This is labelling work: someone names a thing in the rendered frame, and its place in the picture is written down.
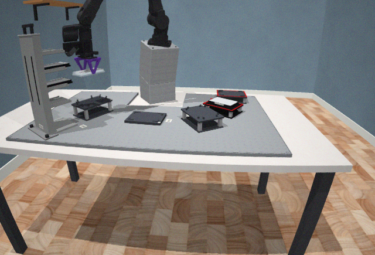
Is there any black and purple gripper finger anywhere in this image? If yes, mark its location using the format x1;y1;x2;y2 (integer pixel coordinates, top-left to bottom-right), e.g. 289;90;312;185
86;57;101;74
74;57;87;70

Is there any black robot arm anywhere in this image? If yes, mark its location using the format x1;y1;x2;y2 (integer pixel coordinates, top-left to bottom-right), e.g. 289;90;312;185
62;0;172;57

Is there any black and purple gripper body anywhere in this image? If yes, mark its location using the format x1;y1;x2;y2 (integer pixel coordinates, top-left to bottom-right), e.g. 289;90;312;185
75;40;98;59

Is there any grey slotted shelf rack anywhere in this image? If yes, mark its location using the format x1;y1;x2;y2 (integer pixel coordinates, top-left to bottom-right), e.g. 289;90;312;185
19;35;78;135

